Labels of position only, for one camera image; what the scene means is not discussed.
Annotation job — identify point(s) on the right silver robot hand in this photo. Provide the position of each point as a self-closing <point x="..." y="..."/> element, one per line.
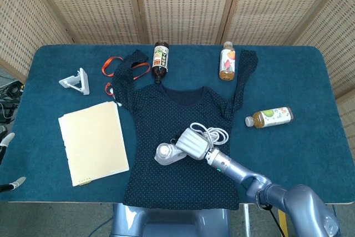
<point x="194" y="145"/>

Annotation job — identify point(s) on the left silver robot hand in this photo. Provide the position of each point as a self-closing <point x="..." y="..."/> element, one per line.
<point x="7" y="140"/>

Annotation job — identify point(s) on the white garment steamer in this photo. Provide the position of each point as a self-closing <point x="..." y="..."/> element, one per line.
<point x="166" y="155"/>

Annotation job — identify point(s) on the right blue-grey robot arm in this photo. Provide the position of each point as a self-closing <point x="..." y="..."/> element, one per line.
<point x="238" y="169"/>

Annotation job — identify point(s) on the dark navy polka-dot shirt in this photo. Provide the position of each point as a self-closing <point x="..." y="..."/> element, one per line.
<point x="155" y="115"/>

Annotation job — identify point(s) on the blue-grey robot torso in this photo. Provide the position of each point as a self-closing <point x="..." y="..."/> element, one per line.
<point x="172" y="223"/>

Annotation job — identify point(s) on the tea bottle with green-apple label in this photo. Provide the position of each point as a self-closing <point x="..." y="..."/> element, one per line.
<point x="271" y="117"/>

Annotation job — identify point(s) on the cream paper folder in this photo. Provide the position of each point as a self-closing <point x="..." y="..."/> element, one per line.
<point x="91" y="142"/>

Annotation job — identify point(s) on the tea bottle with red-fruit label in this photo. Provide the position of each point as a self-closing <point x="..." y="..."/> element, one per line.
<point x="227" y="62"/>

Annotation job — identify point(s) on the white table leg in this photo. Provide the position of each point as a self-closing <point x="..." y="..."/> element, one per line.
<point x="246" y="220"/>

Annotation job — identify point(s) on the dark brown drink bottle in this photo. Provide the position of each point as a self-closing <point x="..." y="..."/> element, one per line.
<point x="160" y="59"/>

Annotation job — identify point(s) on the white folding phone stand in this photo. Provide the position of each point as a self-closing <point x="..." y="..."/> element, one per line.
<point x="81" y="81"/>

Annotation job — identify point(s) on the blue table cloth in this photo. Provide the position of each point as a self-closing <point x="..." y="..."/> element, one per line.
<point x="291" y="87"/>

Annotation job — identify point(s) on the woven rattan folding screen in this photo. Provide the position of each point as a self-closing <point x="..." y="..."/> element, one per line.
<point x="183" y="6"/>

